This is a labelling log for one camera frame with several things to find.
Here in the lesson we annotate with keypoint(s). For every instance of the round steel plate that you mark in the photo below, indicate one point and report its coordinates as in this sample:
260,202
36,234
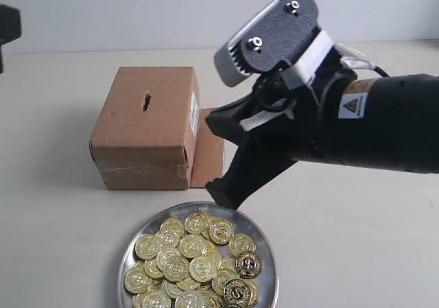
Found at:
267,281

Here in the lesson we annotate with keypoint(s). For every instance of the cardboard box with slot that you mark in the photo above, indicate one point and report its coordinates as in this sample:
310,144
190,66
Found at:
151,133

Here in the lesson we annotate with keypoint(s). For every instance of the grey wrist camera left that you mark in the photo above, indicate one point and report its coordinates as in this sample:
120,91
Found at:
10,22

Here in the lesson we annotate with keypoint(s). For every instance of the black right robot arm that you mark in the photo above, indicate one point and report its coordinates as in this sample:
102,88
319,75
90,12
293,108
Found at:
382,123

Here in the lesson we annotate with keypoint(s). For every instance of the gold coin lower left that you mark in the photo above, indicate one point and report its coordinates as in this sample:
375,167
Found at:
136,281

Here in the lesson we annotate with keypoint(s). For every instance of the gold coin right lower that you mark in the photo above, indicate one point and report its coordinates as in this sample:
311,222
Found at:
248,264

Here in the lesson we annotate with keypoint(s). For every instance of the gold coin bottom right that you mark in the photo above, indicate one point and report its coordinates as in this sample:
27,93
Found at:
237,292

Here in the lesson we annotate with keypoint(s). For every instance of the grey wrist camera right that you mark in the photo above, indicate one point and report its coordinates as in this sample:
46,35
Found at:
275,36

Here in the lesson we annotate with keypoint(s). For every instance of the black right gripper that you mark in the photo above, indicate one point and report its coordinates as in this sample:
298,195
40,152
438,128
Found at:
288,125

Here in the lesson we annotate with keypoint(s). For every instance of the gold coin left edge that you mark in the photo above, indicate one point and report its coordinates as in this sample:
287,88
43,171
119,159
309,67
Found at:
147,247

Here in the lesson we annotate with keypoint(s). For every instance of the gold coin centre right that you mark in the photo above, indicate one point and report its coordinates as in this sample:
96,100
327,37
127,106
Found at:
203,268

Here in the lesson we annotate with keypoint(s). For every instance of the gold coin top centre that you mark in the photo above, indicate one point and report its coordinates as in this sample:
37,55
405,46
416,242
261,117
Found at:
196,222

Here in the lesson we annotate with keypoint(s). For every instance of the gold coin middle stack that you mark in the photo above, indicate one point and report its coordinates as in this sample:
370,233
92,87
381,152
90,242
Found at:
176,269

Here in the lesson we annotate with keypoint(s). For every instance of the gold coin far right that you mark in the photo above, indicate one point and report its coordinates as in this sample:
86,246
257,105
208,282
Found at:
240,243

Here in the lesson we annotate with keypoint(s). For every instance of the gold coin top left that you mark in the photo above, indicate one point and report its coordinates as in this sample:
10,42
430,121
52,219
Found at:
175,224

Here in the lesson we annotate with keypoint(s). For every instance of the gold coin top right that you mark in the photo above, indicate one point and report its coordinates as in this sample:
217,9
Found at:
221,231

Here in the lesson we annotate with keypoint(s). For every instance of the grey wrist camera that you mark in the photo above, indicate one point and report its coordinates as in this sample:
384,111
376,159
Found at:
10,22
275,36

